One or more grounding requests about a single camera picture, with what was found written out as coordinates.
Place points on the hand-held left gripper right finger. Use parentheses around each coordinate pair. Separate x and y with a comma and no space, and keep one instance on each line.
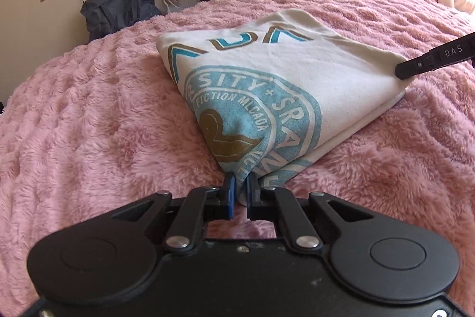
(253,198)

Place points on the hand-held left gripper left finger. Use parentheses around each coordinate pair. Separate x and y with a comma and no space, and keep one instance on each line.
(229,198)

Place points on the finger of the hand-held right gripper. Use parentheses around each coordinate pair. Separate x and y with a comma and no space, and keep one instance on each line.
(434,60)

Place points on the white printed t-shirt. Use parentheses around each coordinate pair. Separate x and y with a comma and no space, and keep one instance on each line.
(334,79)

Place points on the pink fluffy blanket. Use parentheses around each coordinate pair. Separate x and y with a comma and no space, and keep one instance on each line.
(92,116)

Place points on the small white plastic bag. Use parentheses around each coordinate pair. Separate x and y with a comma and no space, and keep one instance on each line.
(172,5)

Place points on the dark blue bag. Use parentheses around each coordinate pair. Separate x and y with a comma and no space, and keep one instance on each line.
(118,8)

